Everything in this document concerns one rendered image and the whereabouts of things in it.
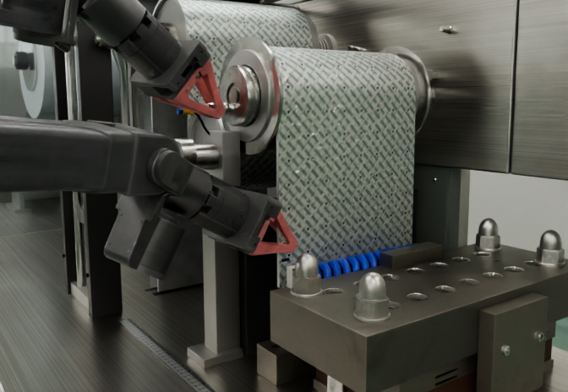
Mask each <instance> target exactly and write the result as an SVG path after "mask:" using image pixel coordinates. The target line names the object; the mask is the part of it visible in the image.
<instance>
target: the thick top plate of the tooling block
mask: <svg viewBox="0 0 568 392"><path fill-rule="evenodd" d="M475 245H476V243H475V244H471V245H467V246H464V247H459V248H453V249H449V250H445V251H442V258H439V259H433V260H429V261H425V262H422V263H418V264H412V265H408V266H404V267H401V268H397V269H390V268H387V267H385V266H381V265H380V266H375V267H372V268H367V269H361V270H357V271H353V272H350V273H346V274H342V275H335V276H332V277H328V278H324V279H321V289H322V290H323V294H322V295H321V296H318V297H311V298H304V297H295V296H293V295H292V294H291V292H290V290H291V288H289V287H283V288H280V289H276V290H272V291H270V340H271V341H273V342H274V343H276V344H277V345H279V346H281V347H282V348H284V349H286V350H287V351H290V352H291V353H292V354H294V355H295V356H297V357H299V358H301V359H302V360H304V361H305V362H307V363H309V364H310V365H312V366H314V367H315V368H318V369H319V370H320V371H322V372H323V373H326V374H327V375H329V376H331V377H332V378H334V379H335V380H337V381H339V382H340V383H342V384H344V385H346V386H347V387H348V388H350V389H352V390H354V391H355V392H381V391H383V390H386V389H389V388H391V387H394V386H396V385H398V384H402V383H404V382H406V381H408V380H411V379H413V378H416V377H419V376H421V375H424V374H426V373H429V372H432V371H434V370H436V369H438V368H442V367H444V366H446V365H449V364H451V363H453V362H456V361H459V360H461V359H463V358H465V357H469V356H471V355H473V354H476V353H478V331H479V311H480V309H483V308H487V307H490V306H493V305H495V304H498V303H501V302H505V301H508V300H511V299H513V298H516V297H520V296H523V295H526V294H528V293H531V292H535V293H537V294H541V295H544V296H547V297H548V309H547V323H546V325H547V324H551V323H553V322H555V321H558V320H560V319H563V318H566V317H568V259H564V262H565V266H563V267H546V266H542V265H539V264H535V262H534V261H535V259H536V253H537V252H534V251H529V250H526V249H521V248H515V247H511V246H507V245H503V244H500V247H501V250H500V251H498V252H484V251H480V250H477V249H475V248H474V246H475ZM368 272H376V273H378V274H379V275H381V276H382V278H383V279H384V281H385V286H386V296H388V298H389V313H390V319H389V320H387V321H385V322H381V323H368V322H364V321H360V320H358V319H356V318H354V316H353V313H354V311H355V310H356V295H357V293H359V283H360V280H361V279H362V278H363V276H364V275H366V274H367V273H368Z"/></svg>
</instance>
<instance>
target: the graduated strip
mask: <svg viewBox="0 0 568 392"><path fill-rule="evenodd" d="M118 322H119V323H120V324H121V325H122V326H123V327H124V328H125V329H126V330H127V331H128V332H129V333H130V334H131V335H132V336H134V337H135V338H136V339H137V340H138V341H139V342H140V343H141V344H142V345H144V346H145V347H146V348H147V349H148V350H149V351H150V352H151V353H153V354H154V355H155V356H156V357H157V358H158V359H159V360H160V361H161V362H163V363H164V364H165V365H166V366H167V367H168V368H169V369H171V370H172V371H173V372H174V373H175V374H176V375H177V376H178V377H179V378H180V379H181V380H182V381H183V382H184V383H185V384H186V385H187V386H189V387H190V388H191V389H192V390H193V391H194V392H217V391H216V390H215V389H214V388H212V387H211V386H210V385H209V384H207V383H206V382H205V381H204V380H203V379H202V378H201V377H200V376H199V375H198V374H196V373H195V372H194V371H193V370H192V369H190V368H189V367H188V366H187V365H185V364H184V363H183V362H182V361H181V360H179V359H178V358H177V357H176V356H174V355H173V354H172V353H171V352H170V351H169V350H168V349H167V348H166V347H165V346H163V345H162V344H161V343H160V342H159V341H157V340H156V339H155V338H154V337H152V336H151V335H150V334H149V333H148V332H146V331H145V330H144V329H143V328H141V327H140V326H139V325H138V324H137V323H135V322H134V321H133V320H132V319H131V318H127V319H124V320H119V321H118Z"/></svg>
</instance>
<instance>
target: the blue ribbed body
mask: <svg viewBox="0 0 568 392"><path fill-rule="evenodd" d="M412 245H413V244H411V243H410V244H406V245H405V246H403V245H401V246H398V247H397V248H403V247H407V246H412ZM391 249H396V247H393V248H390V249H387V248H385V249H382V250H381V251H379V250H377V251H373V252H372V253H365V254H364V255H362V254H357V255H356V256H355V257H353V256H348V257H346V259H344V258H339V259H338V260H337V261H335V260H333V259H332V260H329V261H328V262H327V263H325V262H320V263H318V266H319V275H320V277H321V279H324V278H328V277H332V276H335V275H342V274H346V273H350V272H353V271H357V270H364V269H367V268H372V267H375V266H380V252H384V251H388V250H391Z"/></svg>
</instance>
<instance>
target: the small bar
mask: <svg viewBox="0 0 568 392"><path fill-rule="evenodd" d="M439 258H442V245H440V244H437V243H433V242H424V243H419V244H416V245H412V246H407V247H403V248H396V249H391V250H388V251H384V252H380V265H381V266H385V267H387V268H390V269H397V268H401V267H404V266H408V265H412V264H418V263H422V262H425V261H429V260H433V259H439Z"/></svg>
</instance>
